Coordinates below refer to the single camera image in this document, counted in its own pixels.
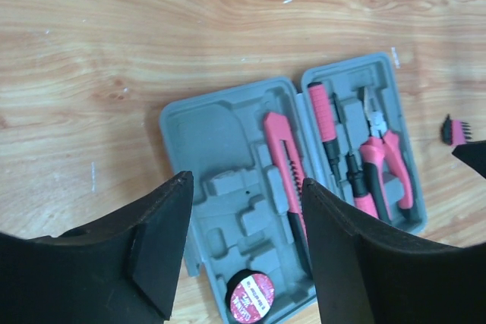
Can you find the pink hex key set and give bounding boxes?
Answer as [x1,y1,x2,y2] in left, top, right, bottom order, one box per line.
[440,114,472,146]

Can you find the pink black screwdriver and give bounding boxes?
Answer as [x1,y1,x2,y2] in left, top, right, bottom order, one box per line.
[308,83,341,187]
[332,93,379,219]

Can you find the pink black pliers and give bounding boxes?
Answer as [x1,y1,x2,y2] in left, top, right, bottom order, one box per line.
[359,87,414,224]

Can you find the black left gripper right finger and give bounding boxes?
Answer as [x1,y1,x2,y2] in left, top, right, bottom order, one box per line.
[302,178,485,323]

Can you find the red black tape roll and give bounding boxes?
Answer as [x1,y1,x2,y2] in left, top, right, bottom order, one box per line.
[225,269,275,323]

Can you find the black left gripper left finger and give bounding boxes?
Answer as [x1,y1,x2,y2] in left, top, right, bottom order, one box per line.
[1,171,194,323]

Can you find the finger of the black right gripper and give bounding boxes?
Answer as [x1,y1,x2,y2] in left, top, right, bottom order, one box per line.
[452,140,486,178]

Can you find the pink black utility knife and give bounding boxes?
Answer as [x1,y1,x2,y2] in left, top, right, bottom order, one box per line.
[263,112,308,256]

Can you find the grey plastic tool case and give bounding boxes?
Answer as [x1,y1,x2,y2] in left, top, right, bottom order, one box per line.
[159,53,427,323]

